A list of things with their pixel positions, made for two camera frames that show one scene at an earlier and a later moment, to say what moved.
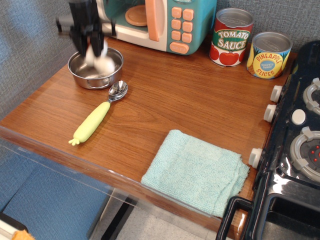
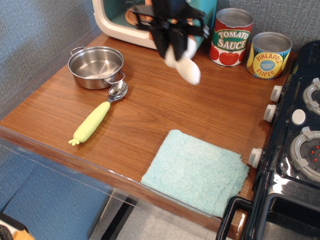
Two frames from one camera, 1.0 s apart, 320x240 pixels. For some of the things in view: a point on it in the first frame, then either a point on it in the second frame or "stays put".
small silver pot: (88, 77) stays put
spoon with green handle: (117, 90) stays put
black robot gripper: (86, 21) -> (166, 22)
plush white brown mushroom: (103, 65) -> (185, 66)
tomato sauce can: (233, 27) stays put
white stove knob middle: (269, 113) stays put
